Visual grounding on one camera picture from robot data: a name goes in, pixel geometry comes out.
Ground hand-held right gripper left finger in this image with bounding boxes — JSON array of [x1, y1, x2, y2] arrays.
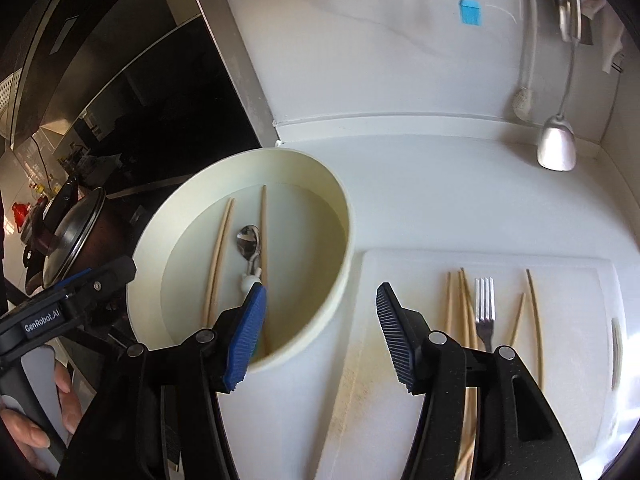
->
[[57, 281, 268, 480]]

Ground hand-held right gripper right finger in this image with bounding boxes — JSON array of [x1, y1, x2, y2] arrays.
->
[[376, 282, 583, 480]]

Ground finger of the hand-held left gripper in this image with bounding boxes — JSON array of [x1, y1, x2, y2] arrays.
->
[[47, 268, 96, 295], [61, 255, 138, 312]]

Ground stainless steel fork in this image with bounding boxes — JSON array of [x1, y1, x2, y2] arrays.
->
[[474, 277, 497, 353]]

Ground rabbit spoon with teal handle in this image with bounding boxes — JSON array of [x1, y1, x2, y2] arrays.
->
[[235, 225, 265, 297]]

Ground round cream container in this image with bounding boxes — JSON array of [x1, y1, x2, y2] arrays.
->
[[126, 147, 355, 373]]

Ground person's left hand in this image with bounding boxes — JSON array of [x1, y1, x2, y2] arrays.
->
[[0, 361, 84, 472]]

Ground brown pot with glass lid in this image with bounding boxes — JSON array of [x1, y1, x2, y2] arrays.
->
[[22, 175, 146, 296]]

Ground white cutting board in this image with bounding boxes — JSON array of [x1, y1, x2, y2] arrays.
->
[[305, 249, 628, 480]]

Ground red container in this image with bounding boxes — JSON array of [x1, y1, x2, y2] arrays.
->
[[12, 201, 33, 233]]

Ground stainless steel spatula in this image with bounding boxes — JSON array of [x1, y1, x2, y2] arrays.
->
[[536, 0, 583, 172]]

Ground white bottle brush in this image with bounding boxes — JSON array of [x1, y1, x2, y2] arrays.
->
[[511, 0, 540, 122]]

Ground white hanging cloth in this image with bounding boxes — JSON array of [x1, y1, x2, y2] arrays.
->
[[580, 0, 626, 73]]

